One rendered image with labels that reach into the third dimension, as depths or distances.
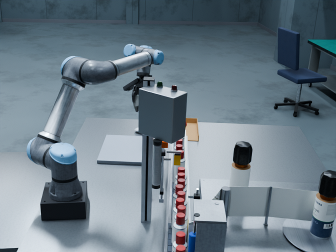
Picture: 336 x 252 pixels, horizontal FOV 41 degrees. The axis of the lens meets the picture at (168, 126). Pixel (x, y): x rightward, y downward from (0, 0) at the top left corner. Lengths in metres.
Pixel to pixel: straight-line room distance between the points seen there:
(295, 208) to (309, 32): 6.31
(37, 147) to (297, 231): 1.20
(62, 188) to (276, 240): 0.95
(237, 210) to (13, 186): 1.14
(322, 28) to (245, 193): 6.47
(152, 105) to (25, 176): 1.01
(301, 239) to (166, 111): 0.78
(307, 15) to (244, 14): 4.21
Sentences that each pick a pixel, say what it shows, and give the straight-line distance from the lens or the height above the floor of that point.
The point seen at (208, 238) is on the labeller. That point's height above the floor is 1.07.
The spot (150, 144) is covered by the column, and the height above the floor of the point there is 1.22.
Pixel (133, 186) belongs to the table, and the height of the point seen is 0.83.
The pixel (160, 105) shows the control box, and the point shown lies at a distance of 1.72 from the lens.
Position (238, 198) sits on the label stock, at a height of 1.01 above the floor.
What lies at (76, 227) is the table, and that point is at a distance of 2.07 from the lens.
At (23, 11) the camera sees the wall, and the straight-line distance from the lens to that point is 11.75.
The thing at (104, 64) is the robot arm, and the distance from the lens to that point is 2.10.
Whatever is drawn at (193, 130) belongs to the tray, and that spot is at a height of 0.83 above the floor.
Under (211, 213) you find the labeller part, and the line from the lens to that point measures 1.60.
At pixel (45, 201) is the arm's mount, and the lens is 2.11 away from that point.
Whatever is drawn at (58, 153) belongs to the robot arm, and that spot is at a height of 1.14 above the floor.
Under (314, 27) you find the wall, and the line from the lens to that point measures 8.19.
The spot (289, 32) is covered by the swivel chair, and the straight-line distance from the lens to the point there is 5.84.
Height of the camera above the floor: 2.02
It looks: 23 degrees down
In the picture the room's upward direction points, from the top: 2 degrees clockwise
